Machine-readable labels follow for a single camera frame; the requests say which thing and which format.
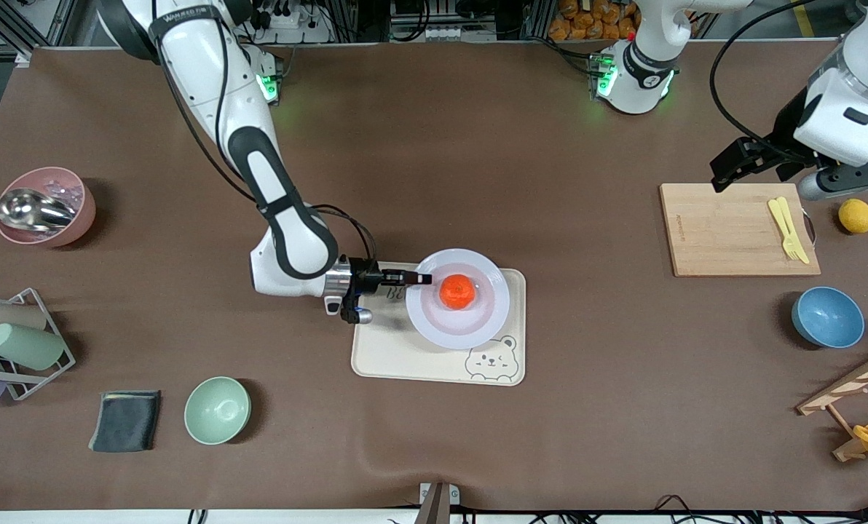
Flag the wooden dish rack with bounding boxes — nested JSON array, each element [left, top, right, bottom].
[[796, 342, 868, 463]]

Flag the black cable bundle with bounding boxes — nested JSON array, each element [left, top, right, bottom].
[[652, 495, 868, 524]]

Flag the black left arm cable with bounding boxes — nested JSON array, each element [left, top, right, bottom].
[[711, 0, 821, 157]]

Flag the wooden cutting board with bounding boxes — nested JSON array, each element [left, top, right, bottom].
[[660, 183, 822, 278]]

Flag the beige cup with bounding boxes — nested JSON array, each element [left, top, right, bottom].
[[0, 302, 47, 336]]

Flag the yellow lemon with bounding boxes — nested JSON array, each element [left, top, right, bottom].
[[839, 199, 868, 234]]

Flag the yellow plastic fork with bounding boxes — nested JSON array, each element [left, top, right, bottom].
[[768, 199, 802, 261]]

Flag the white power strip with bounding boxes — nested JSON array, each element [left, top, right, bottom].
[[259, 0, 333, 44]]

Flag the narrow white socket strip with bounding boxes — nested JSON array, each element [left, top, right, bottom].
[[392, 24, 458, 41]]

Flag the pink bowl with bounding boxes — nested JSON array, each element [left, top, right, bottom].
[[0, 167, 97, 248]]

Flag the metal wire cup rack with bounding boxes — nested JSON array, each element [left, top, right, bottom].
[[0, 287, 76, 401]]

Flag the pale green cup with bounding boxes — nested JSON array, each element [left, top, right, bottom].
[[0, 323, 66, 370]]

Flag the white round plate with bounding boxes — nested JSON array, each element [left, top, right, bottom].
[[405, 248, 511, 350]]

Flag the bag of orange snacks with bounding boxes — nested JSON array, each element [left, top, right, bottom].
[[548, 0, 642, 41]]

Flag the orange fruit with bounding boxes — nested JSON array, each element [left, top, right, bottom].
[[439, 274, 476, 311]]

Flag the metal table clamp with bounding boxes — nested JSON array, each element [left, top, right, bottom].
[[414, 482, 461, 524]]

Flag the blue bowl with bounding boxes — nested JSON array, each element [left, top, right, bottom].
[[792, 286, 865, 349]]

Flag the metal scoop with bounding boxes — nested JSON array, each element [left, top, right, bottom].
[[0, 188, 76, 234]]

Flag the cream tray with bear print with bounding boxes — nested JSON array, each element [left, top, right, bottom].
[[351, 261, 526, 386]]

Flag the pale green bowl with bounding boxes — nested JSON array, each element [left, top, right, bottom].
[[184, 376, 251, 445]]

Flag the yellow plastic knife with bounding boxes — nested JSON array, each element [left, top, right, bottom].
[[775, 196, 810, 265]]

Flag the dark grey folded cloth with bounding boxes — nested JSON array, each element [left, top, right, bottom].
[[89, 390, 162, 453]]

